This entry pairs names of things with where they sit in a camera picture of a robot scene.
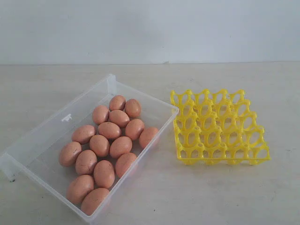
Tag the brown egg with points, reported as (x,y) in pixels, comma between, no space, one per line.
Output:
(93,200)
(117,103)
(109,130)
(119,118)
(79,188)
(104,174)
(69,154)
(147,135)
(99,145)
(83,134)
(124,162)
(85,162)
(100,114)
(134,128)
(133,108)
(120,146)

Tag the yellow plastic egg tray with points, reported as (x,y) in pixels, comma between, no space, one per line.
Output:
(217,127)

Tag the clear plastic storage box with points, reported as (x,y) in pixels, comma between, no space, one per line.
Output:
(36,153)

